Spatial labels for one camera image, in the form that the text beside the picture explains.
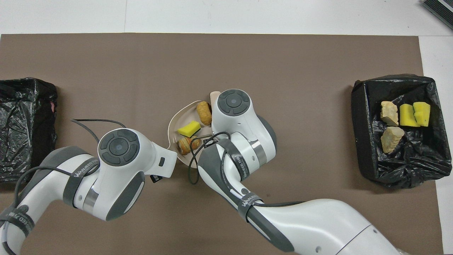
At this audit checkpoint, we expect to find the striped croissant piece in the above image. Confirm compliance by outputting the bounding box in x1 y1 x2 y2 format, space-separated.
177 136 201 156

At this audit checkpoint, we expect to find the small yellow sponge wedge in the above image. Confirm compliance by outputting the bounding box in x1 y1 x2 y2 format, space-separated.
177 121 201 138

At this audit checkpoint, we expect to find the beige plastic dustpan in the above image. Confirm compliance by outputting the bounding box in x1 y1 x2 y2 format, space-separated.
167 100 216 169

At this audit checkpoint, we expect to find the round brown bread roll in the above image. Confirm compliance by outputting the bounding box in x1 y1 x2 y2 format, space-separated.
196 101 213 126

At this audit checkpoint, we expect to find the orange striped croissant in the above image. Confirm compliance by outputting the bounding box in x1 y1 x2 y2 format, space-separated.
380 126 405 154

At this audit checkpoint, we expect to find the pale bread chunk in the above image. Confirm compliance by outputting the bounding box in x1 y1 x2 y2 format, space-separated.
380 101 399 127

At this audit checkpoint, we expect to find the yellow green scouring sponge piece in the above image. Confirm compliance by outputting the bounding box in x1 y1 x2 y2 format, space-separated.
413 102 431 127

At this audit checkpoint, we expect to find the black bag lined bin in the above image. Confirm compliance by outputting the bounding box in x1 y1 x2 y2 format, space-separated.
351 74 453 189
0 77 58 185

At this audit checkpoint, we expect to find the brown table mat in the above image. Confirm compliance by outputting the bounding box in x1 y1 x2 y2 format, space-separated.
0 33 445 255

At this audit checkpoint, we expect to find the dark ribbed panel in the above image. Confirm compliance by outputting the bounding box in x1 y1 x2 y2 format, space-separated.
422 0 453 30

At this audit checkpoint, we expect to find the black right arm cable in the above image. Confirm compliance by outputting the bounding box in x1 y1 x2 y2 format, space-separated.
188 132 305 208

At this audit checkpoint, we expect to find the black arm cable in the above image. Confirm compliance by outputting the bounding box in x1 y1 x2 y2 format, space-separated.
0 119 127 255
188 132 305 208

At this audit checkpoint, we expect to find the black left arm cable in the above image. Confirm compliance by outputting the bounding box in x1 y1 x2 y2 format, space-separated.
0 119 127 255

